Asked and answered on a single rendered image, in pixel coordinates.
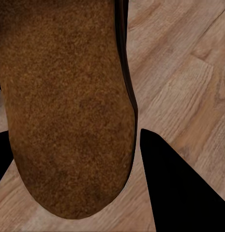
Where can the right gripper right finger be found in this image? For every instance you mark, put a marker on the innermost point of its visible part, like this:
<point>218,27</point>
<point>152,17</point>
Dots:
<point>181,200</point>

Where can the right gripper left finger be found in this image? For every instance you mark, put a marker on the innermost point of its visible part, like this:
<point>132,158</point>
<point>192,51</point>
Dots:
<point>6,154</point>

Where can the sandal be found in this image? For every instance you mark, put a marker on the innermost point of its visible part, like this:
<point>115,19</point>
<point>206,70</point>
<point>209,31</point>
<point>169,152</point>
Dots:
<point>69,100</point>

